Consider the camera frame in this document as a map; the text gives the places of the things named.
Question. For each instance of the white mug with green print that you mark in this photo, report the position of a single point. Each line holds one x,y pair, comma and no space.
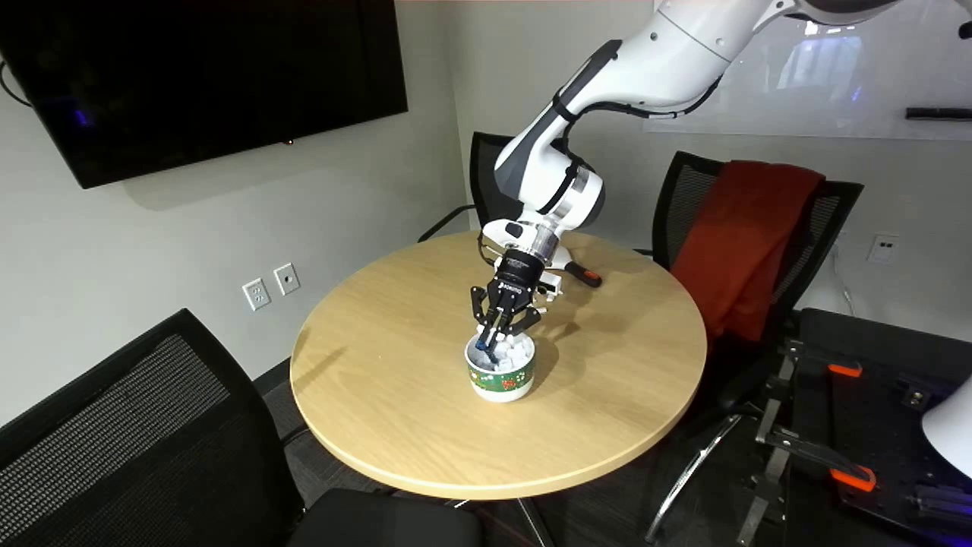
502,383

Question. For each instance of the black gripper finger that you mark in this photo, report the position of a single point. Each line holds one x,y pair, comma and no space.
522,322
486,308

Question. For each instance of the blue pen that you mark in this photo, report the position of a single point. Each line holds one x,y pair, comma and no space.
492,354

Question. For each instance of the black wall television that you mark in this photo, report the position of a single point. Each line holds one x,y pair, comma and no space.
201,70

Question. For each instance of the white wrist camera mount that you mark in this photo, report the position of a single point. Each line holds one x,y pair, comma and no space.
500,233

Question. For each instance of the dark brown marker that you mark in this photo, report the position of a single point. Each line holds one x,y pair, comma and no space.
587,276

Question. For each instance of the black mesh office chair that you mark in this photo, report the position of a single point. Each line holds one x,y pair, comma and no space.
480,176

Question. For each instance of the white wall plate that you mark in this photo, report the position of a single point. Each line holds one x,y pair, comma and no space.
256,297
288,278

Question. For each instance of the red cloth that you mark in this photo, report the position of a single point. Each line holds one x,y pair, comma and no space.
746,243

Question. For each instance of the black striped office chair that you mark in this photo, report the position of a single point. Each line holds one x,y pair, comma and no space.
124,444

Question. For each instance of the white lamp shade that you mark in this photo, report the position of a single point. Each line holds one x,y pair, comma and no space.
951,431

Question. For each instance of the black chair with red cloth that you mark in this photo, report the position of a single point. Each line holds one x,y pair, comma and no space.
689,203

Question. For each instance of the chrome chair leg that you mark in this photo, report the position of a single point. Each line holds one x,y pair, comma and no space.
689,471

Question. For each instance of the black whiteboard tray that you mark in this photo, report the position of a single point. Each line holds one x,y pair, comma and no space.
936,113

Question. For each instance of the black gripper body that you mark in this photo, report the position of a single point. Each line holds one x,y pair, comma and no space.
516,276

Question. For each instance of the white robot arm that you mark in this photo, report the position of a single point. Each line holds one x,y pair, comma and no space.
648,70

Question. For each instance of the white wall socket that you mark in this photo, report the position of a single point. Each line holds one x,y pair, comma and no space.
885,251

